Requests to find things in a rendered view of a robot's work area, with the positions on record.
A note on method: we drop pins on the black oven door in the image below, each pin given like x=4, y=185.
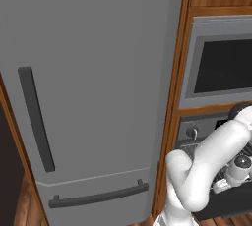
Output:
x=229, y=203

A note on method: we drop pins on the grey fridge door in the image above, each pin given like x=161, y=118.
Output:
x=98, y=56

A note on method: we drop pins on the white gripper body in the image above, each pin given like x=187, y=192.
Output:
x=221, y=185

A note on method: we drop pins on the grey built-in oven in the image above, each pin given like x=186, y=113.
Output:
x=203, y=125

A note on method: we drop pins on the grey fridge drawer front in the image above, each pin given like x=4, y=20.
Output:
x=98, y=213

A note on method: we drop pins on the wooden cabinet frame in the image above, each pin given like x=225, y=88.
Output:
x=174, y=89

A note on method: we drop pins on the grey round oven knob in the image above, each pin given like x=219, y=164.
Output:
x=192, y=132

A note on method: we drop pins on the grey microwave oven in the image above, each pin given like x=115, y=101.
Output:
x=223, y=66

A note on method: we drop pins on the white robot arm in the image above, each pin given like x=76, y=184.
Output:
x=203, y=167

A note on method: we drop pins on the wooden fridge side panel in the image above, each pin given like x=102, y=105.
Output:
x=23, y=184

